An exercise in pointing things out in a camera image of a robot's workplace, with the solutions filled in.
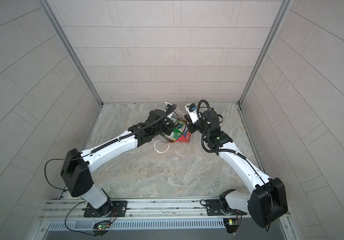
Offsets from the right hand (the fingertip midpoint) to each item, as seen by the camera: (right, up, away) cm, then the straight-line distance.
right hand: (185, 115), depth 76 cm
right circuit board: (+21, -50, -8) cm, 55 cm away
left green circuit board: (-37, -48, -12) cm, 61 cm away
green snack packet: (-5, -9, +5) cm, 12 cm away
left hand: (-4, -2, +3) cm, 6 cm away
